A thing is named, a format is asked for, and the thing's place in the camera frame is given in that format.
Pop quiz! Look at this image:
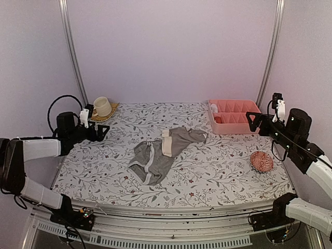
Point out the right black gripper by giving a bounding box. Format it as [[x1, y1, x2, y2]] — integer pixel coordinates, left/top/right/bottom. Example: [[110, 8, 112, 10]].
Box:
[[247, 112, 297, 152]]

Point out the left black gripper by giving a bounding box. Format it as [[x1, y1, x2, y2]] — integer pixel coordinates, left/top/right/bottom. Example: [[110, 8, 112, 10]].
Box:
[[69, 121, 110, 144]]

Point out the grey boxer briefs white trim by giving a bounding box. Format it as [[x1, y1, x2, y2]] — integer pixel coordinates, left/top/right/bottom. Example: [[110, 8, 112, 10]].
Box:
[[127, 139, 175, 186]]

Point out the taupe underwear cream waistband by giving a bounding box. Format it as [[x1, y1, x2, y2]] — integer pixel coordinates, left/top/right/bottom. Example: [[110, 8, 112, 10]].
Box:
[[161, 127, 208, 158]]

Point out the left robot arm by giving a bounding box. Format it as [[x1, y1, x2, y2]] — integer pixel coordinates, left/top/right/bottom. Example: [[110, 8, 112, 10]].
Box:
[[1, 109, 110, 231]]

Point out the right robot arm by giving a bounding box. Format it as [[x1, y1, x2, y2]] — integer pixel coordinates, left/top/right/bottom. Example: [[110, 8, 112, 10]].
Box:
[[246, 108, 331, 237]]

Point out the cream ceramic mug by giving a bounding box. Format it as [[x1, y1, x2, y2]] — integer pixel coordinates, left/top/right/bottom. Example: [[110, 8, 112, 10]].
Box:
[[92, 96, 113, 117]]

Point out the woven bamboo coaster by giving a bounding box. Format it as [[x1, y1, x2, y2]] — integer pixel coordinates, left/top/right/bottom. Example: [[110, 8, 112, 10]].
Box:
[[89, 102, 119, 122]]

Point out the pink divided organizer tray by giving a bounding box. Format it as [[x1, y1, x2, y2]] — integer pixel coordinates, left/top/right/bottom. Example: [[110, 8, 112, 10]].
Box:
[[208, 99, 260, 135]]

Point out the red item in tray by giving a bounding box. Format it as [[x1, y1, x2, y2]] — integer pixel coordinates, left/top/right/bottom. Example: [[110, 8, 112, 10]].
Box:
[[214, 117, 222, 123]]

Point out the red patterned bowl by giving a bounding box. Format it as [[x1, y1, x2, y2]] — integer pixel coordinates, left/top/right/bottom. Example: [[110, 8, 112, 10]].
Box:
[[250, 151, 273, 173]]

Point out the white item in tray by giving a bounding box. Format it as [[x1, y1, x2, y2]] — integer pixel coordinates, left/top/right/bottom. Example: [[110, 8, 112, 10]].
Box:
[[211, 104, 218, 113]]

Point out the floral tablecloth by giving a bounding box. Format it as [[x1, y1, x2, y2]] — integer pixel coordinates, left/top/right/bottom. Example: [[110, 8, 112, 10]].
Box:
[[53, 103, 294, 209]]

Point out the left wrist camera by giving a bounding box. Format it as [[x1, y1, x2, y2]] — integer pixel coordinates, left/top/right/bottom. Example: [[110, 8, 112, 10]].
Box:
[[79, 104, 94, 128]]

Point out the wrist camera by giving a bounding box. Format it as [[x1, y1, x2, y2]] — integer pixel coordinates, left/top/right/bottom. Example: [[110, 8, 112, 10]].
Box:
[[272, 93, 285, 123], [79, 104, 94, 128]]

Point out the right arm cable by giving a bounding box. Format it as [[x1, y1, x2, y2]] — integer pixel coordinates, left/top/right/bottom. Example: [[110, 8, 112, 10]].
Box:
[[271, 139, 288, 161]]

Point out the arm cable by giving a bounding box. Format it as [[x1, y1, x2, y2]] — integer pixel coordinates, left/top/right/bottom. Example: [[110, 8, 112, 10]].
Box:
[[47, 94, 83, 134], [271, 139, 288, 161]]

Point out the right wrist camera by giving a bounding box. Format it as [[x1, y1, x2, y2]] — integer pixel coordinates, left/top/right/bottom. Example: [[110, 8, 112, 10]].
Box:
[[272, 93, 285, 123]]

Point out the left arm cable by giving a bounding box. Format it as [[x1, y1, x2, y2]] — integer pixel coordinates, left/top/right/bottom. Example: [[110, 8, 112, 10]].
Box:
[[47, 94, 83, 134]]

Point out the front aluminium rail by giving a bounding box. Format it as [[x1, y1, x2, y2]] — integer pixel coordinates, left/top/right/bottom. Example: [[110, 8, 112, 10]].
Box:
[[22, 199, 325, 249]]

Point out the right aluminium frame post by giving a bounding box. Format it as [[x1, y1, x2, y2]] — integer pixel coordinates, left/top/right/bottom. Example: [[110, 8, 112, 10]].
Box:
[[256, 0, 285, 107]]

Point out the aluminium frame post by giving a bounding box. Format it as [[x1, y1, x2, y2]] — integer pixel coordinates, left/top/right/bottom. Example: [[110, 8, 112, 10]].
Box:
[[59, 0, 89, 105], [256, 0, 285, 107]]

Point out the left aluminium frame post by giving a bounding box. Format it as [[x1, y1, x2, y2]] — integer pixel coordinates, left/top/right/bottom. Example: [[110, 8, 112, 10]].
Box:
[[59, 0, 89, 105]]

